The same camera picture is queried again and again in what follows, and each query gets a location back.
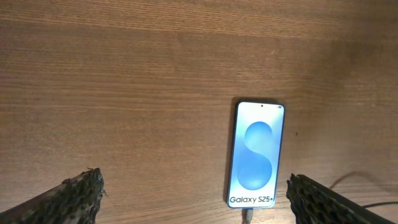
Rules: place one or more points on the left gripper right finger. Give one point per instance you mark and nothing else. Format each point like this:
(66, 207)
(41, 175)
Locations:
(313, 203)

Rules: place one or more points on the blue screen smartphone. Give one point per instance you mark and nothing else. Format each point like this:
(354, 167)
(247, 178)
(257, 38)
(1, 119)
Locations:
(255, 154)

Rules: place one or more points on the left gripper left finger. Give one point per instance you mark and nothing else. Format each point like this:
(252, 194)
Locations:
(74, 201)

